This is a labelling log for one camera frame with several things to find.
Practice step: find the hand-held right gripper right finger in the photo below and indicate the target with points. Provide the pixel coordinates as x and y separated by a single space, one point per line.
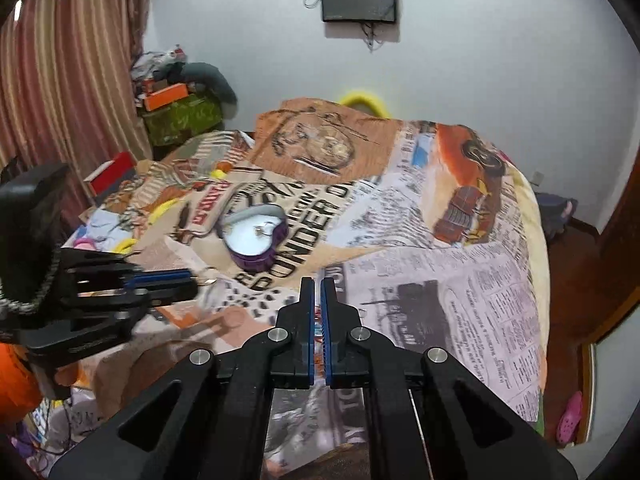
327 345

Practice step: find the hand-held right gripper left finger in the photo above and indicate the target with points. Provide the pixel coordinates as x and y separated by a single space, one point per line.
310 345

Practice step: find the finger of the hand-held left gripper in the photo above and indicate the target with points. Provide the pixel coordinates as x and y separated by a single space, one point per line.
172 292
165 275

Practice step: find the purple heart-shaped jewelry box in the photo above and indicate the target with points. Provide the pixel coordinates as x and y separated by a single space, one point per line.
257 237

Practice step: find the yellow bangle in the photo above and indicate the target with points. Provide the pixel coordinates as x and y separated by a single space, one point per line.
164 208
125 246

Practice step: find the pink bangle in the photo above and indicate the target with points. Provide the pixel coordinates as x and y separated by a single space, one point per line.
86 244

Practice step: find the orange cloth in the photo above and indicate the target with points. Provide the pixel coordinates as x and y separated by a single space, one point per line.
17 385

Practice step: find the red and white box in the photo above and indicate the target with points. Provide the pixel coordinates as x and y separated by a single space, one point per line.
110 172

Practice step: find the newspaper print blanket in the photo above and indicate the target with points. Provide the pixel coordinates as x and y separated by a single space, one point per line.
400 240

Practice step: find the green patterned box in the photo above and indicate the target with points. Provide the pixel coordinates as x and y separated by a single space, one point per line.
180 117

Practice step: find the orange box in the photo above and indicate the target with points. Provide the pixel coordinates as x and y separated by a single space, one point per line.
166 97

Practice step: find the striped red curtain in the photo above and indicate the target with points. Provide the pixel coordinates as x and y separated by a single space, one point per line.
70 75

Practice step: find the pink sandal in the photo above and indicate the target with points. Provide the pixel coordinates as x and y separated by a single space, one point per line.
570 417

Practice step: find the dark blue bag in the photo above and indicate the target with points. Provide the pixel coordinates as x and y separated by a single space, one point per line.
557 215

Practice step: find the wooden door frame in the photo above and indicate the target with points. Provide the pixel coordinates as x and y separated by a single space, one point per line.
617 270

